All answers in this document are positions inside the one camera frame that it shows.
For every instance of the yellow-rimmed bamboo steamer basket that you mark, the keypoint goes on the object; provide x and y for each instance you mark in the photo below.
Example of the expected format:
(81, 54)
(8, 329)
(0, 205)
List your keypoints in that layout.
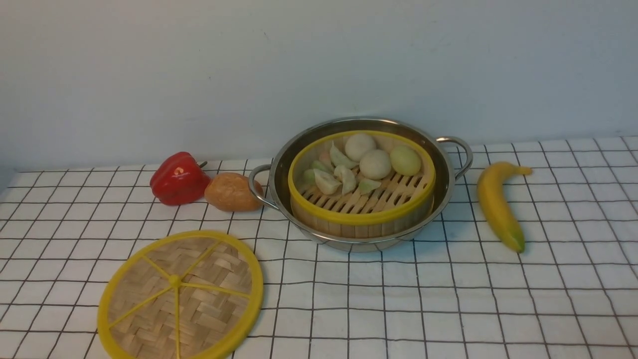
(397, 205)

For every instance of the woven bamboo steamer lid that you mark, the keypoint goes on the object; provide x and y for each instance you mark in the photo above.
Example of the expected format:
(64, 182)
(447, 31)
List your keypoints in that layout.
(191, 295)

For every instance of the stainless steel pot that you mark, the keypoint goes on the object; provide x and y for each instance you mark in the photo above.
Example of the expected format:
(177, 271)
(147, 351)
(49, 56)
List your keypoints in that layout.
(452, 158)

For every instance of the white dumpling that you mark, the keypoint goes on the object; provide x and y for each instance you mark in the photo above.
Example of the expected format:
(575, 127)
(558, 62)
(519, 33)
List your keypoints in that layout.
(347, 178)
(326, 183)

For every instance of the pale green dumpling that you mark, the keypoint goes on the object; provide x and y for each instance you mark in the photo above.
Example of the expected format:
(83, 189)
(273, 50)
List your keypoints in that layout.
(340, 159)
(323, 166)
(367, 186)

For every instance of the white steamed bun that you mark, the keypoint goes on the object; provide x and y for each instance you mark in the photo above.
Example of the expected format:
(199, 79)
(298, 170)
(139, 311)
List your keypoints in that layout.
(358, 145)
(375, 164)

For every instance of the pale green steamed bun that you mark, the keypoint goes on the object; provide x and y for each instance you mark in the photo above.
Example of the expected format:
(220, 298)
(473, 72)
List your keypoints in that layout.
(405, 160)

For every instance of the brown potato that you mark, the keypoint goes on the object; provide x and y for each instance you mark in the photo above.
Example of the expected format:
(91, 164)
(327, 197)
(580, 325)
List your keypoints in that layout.
(229, 192)

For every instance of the red bell pepper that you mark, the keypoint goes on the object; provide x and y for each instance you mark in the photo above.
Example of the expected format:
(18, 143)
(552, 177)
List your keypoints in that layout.
(179, 180)

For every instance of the yellow banana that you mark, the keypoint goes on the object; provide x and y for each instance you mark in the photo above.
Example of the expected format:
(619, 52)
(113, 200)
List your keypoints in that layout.
(495, 207)

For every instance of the white checkered tablecloth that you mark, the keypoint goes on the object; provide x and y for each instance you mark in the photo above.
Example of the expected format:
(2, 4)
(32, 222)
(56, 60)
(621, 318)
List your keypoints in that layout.
(455, 292)

